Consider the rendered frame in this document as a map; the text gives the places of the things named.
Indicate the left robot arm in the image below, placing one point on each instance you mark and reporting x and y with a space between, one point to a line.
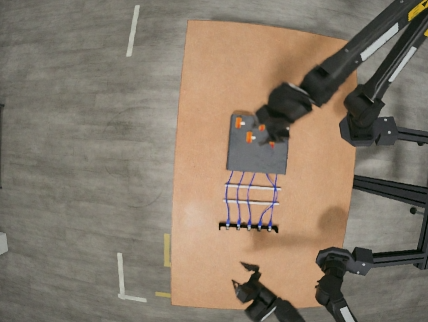
327 290

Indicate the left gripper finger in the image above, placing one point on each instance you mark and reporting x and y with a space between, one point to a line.
246 270
233 286

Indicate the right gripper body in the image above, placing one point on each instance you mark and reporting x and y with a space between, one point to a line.
276 133

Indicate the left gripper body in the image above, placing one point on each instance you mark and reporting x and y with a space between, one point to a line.
256 276

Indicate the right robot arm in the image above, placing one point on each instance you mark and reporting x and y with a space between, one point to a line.
290 97

